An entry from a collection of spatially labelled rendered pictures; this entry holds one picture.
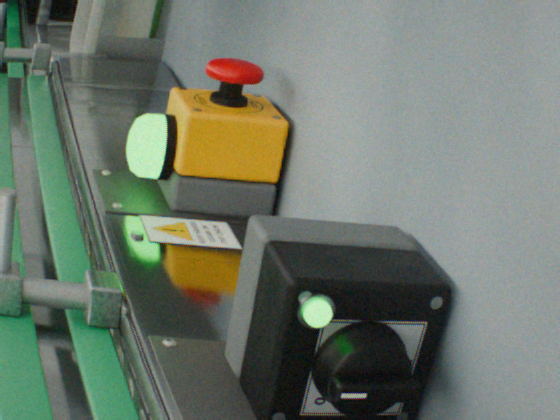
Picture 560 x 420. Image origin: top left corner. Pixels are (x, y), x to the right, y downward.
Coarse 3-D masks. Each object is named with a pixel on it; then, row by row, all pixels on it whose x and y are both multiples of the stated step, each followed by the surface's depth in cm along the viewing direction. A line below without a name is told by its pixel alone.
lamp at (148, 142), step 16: (144, 128) 82; (160, 128) 82; (176, 128) 82; (128, 144) 83; (144, 144) 81; (160, 144) 82; (128, 160) 83; (144, 160) 82; (160, 160) 82; (144, 176) 83; (160, 176) 83
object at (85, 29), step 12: (84, 0) 140; (96, 0) 124; (84, 12) 140; (96, 12) 125; (84, 24) 141; (96, 24) 125; (72, 36) 141; (84, 36) 141; (96, 36) 127; (72, 48) 139; (84, 48) 126
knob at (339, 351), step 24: (336, 336) 54; (360, 336) 54; (384, 336) 54; (336, 360) 54; (360, 360) 53; (384, 360) 54; (408, 360) 54; (336, 384) 53; (360, 384) 53; (384, 384) 53; (408, 384) 53; (336, 408) 54; (360, 408) 54; (384, 408) 55
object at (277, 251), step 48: (288, 240) 58; (336, 240) 59; (384, 240) 60; (240, 288) 61; (288, 288) 54; (336, 288) 54; (384, 288) 55; (432, 288) 56; (240, 336) 60; (288, 336) 54; (432, 336) 57; (240, 384) 60; (288, 384) 55
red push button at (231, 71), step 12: (216, 60) 83; (228, 60) 83; (240, 60) 84; (216, 72) 82; (228, 72) 81; (240, 72) 81; (252, 72) 82; (228, 84) 83; (240, 84) 82; (252, 84) 82; (228, 96) 83; (240, 96) 83
